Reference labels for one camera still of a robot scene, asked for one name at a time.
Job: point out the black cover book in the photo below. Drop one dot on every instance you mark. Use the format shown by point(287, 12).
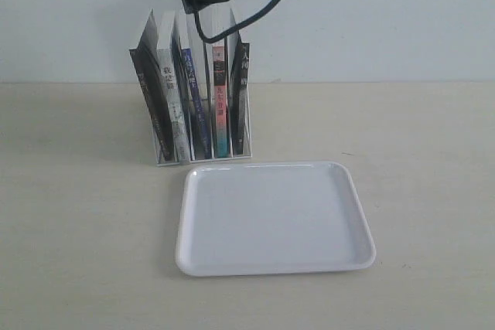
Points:
point(144, 58)

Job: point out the white wire book rack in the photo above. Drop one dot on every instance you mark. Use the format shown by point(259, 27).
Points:
point(195, 155)

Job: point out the white plastic tray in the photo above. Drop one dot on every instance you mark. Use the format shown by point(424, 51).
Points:
point(272, 218)

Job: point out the grey white cat book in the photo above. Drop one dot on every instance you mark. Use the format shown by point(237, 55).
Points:
point(172, 98)

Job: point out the red teal spine book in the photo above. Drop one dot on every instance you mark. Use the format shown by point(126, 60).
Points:
point(220, 90)

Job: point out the blue spine book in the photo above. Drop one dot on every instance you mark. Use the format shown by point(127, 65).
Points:
point(194, 61)

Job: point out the dark grey spine book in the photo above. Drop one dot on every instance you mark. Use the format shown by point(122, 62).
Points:
point(239, 65)

